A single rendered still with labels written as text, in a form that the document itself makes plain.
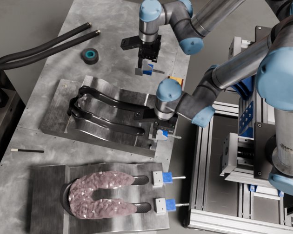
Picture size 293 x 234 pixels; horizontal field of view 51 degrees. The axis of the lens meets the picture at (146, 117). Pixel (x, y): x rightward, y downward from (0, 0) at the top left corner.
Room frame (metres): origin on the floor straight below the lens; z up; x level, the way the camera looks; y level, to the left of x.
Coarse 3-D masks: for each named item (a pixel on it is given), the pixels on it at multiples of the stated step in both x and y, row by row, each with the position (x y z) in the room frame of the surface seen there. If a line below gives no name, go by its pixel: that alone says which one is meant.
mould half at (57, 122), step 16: (64, 80) 0.76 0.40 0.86; (96, 80) 0.73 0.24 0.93; (64, 96) 0.68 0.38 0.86; (112, 96) 0.68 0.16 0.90; (128, 96) 0.70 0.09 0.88; (144, 96) 0.71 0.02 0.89; (48, 112) 0.59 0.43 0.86; (64, 112) 0.60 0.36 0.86; (96, 112) 0.59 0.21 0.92; (112, 112) 0.61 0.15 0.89; (128, 112) 0.62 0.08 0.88; (48, 128) 0.51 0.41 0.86; (64, 128) 0.52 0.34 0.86; (80, 128) 0.50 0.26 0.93; (96, 128) 0.52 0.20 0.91; (144, 128) 0.55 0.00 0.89; (96, 144) 0.48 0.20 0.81; (112, 144) 0.48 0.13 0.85; (128, 144) 0.47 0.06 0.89; (144, 144) 0.48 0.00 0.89
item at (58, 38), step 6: (84, 24) 1.14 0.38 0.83; (90, 24) 1.15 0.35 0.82; (72, 30) 1.07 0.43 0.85; (78, 30) 1.09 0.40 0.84; (84, 30) 1.11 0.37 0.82; (60, 36) 1.02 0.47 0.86; (66, 36) 1.03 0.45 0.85; (72, 36) 1.05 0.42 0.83; (48, 42) 0.96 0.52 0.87; (54, 42) 0.97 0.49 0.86; (48, 48) 0.94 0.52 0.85
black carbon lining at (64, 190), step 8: (136, 176) 0.35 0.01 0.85; (144, 176) 0.35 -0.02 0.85; (64, 184) 0.27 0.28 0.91; (136, 184) 0.32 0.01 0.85; (144, 184) 0.32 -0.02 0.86; (64, 192) 0.25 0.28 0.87; (64, 200) 0.22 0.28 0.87; (64, 208) 0.19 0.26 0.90; (136, 208) 0.22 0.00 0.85; (144, 208) 0.23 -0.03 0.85
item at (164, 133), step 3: (150, 129) 0.52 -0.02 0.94; (159, 129) 0.53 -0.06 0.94; (150, 132) 0.51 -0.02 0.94; (165, 132) 0.52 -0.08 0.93; (150, 135) 0.50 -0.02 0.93; (165, 135) 0.51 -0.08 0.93; (168, 135) 0.52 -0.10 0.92; (171, 135) 0.52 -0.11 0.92; (150, 138) 0.50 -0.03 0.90; (180, 138) 0.51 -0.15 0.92
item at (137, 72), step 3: (135, 66) 0.81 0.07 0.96; (135, 69) 0.81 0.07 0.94; (138, 69) 0.81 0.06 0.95; (153, 69) 0.82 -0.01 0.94; (135, 72) 0.81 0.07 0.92; (138, 72) 0.81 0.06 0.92; (144, 72) 0.81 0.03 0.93; (147, 72) 0.80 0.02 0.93; (150, 72) 0.80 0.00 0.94; (159, 72) 0.81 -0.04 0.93; (162, 72) 0.81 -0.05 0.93; (141, 75) 0.80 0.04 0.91; (150, 75) 0.80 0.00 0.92
